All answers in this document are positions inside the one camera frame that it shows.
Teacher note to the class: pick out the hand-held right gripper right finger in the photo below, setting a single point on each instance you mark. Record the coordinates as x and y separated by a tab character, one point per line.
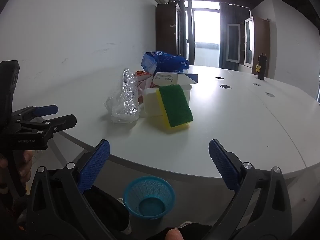
222	166

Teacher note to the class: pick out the wooden cabinet with glass doors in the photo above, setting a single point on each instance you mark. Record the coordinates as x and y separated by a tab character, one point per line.
261	37

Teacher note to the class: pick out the red and white carton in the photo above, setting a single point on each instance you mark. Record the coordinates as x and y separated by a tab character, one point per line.
143	77

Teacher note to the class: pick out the person's white shoe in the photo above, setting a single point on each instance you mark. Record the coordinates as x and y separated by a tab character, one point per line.
185	224
126	223

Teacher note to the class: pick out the black case with yellow star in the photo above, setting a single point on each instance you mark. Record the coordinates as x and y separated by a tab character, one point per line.
262	72

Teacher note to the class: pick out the dark curtain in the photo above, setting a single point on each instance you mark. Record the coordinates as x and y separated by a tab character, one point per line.
232	12

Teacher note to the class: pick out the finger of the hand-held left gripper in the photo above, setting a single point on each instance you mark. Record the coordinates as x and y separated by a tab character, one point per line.
62	121
47	109

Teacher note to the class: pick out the clear plastic bag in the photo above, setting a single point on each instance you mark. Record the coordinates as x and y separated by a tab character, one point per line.
125	100

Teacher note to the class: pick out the blue plastic basket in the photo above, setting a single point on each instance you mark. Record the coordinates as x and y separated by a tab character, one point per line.
150	207

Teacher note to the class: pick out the person's right white shoe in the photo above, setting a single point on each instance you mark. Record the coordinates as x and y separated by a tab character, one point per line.
185	224

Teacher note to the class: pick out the blue tissue packet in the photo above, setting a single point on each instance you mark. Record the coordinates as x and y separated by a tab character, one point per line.
170	61

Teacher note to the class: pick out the person's left white shoe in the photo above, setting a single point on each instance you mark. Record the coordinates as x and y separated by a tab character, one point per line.
126	223

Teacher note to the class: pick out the dark wooden cabinet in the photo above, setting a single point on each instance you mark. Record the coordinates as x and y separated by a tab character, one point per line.
165	30

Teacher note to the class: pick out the white plastic container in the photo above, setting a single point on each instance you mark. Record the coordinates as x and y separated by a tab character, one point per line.
151	102

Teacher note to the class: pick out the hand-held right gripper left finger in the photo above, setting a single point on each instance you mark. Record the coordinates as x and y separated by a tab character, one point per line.
96	166

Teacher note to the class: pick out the person's right hand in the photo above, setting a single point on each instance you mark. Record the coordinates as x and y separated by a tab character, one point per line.
173	235

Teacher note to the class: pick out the person's left forearm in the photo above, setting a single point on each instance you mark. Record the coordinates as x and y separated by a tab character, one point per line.
12	210

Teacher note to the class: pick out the person's left hand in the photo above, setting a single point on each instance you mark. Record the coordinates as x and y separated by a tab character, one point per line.
28	162

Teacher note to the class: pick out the yellow and green sponge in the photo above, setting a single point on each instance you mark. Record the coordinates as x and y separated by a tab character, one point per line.
175	105

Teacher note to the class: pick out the bright balcony window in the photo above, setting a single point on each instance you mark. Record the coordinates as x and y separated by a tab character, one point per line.
207	25

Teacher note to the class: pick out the white box with blue corner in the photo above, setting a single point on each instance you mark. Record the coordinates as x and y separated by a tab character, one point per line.
170	78

